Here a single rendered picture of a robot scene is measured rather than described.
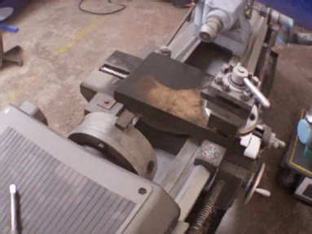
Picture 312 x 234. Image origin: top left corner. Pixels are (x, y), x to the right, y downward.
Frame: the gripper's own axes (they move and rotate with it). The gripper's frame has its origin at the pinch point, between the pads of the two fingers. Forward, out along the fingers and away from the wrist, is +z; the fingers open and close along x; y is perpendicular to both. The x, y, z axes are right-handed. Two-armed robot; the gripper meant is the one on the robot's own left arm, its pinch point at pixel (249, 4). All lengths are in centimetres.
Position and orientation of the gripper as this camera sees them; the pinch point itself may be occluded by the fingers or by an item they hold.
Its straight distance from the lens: 216.6
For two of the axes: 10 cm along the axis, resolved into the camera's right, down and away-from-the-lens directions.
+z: -8.9, -3.8, 2.6
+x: -4.5, 6.0, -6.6
